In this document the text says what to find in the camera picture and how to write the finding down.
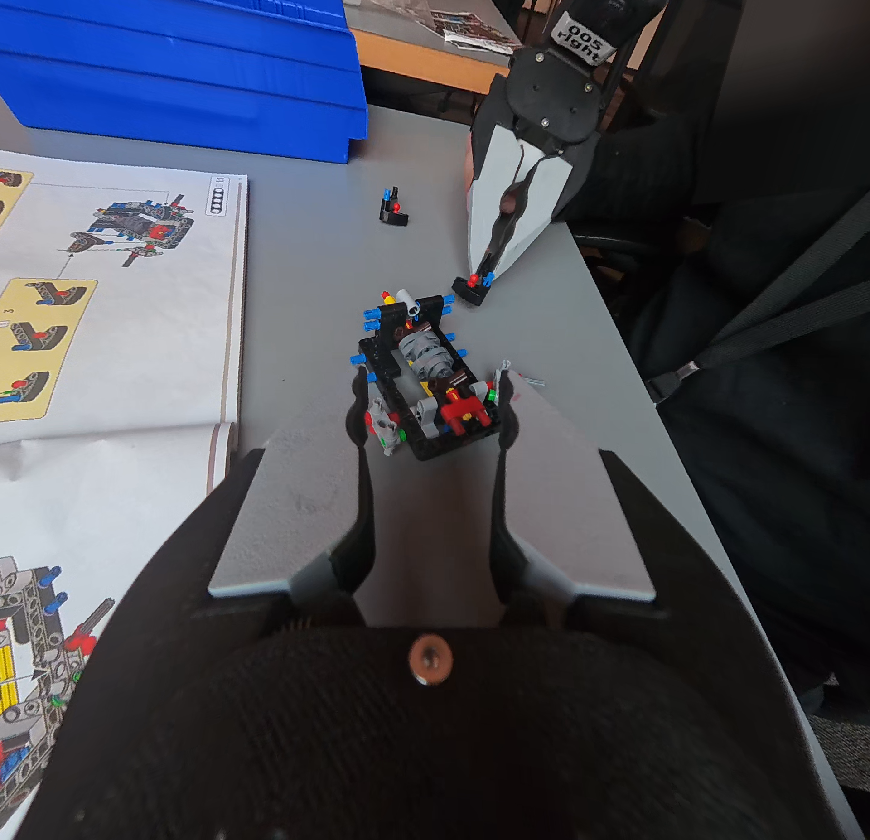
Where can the person's right forearm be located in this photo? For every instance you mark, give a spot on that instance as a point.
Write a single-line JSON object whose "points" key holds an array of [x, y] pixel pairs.
{"points": [[646, 174]]}

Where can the blue storage bin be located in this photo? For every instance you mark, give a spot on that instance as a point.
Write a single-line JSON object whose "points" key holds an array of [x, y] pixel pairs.
{"points": [[170, 58]]}

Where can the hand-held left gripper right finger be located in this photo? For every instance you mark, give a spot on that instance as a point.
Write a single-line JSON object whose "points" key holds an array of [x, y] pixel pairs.
{"points": [[578, 514]]}

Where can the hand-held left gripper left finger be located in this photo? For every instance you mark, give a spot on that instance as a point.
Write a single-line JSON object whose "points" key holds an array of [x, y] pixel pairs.
{"points": [[292, 507]]}

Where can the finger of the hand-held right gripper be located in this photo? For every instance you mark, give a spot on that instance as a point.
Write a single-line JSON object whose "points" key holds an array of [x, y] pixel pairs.
{"points": [[544, 187], [486, 187]]}

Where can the colourful printed leaflet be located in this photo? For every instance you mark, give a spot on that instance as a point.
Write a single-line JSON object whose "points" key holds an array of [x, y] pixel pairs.
{"points": [[476, 31]]}

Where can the lego instruction booklet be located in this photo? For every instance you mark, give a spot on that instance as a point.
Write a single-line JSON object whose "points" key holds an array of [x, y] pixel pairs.
{"points": [[136, 378]]}

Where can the small black lego subassembly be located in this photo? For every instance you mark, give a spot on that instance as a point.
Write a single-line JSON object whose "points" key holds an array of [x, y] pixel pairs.
{"points": [[472, 295], [394, 216]]}

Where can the lego chassis assembly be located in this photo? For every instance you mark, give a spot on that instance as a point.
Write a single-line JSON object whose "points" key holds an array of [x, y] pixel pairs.
{"points": [[421, 364]]}

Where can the black office chair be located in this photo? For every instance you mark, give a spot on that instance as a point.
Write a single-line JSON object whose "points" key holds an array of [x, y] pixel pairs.
{"points": [[612, 245]]}

